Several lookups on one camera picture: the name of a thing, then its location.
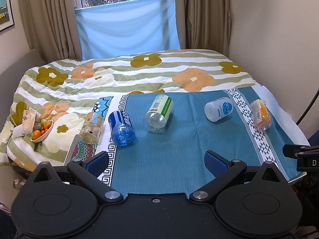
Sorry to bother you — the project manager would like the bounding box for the white blue-label cup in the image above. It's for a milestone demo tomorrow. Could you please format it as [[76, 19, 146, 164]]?
[[204, 97, 234, 122]]

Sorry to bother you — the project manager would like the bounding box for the clear amber plastic cup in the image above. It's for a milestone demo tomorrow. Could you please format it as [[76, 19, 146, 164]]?
[[80, 112, 104, 144]]

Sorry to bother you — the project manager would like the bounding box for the blue plastic cup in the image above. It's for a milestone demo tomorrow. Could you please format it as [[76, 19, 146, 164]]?
[[108, 111, 136, 147]]

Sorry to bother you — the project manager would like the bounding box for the orange label plastic cup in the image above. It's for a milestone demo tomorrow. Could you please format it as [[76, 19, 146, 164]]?
[[250, 99, 272, 131]]

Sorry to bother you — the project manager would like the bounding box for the green label clear cup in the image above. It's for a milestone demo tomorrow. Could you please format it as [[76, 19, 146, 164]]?
[[146, 94, 174, 133]]

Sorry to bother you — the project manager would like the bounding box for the bowl of toy fruit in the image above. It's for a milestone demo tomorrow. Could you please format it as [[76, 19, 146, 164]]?
[[30, 119, 54, 143]]

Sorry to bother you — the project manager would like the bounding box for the teal patterned cloth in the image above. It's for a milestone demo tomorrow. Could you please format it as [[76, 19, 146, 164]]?
[[67, 85, 308, 195]]

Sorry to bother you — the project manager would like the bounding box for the beige paper package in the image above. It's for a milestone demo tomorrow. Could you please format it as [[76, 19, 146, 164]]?
[[12, 108, 40, 138]]

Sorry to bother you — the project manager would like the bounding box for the floral striped quilt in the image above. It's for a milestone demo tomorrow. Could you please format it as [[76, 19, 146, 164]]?
[[1, 49, 255, 171]]

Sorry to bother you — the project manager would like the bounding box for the light blue window cloth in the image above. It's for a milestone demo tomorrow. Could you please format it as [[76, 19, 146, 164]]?
[[75, 0, 180, 60]]

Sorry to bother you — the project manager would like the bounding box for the right beige curtain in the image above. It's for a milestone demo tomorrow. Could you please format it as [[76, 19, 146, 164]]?
[[175, 0, 231, 56]]

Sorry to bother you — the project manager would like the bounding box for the beige curtain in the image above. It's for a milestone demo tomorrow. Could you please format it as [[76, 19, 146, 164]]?
[[18, 0, 82, 63], [175, 0, 231, 56]]

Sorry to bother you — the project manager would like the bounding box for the left beige curtain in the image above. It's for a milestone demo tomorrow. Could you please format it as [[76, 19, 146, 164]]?
[[18, 0, 82, 63]]

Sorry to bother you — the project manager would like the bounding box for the black cable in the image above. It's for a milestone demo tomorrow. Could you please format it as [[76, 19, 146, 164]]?
[[295, 93, 319, 125]]

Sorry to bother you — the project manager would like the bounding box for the framed wall picture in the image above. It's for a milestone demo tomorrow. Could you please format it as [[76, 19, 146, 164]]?
[[0, 0, 15, 32]]

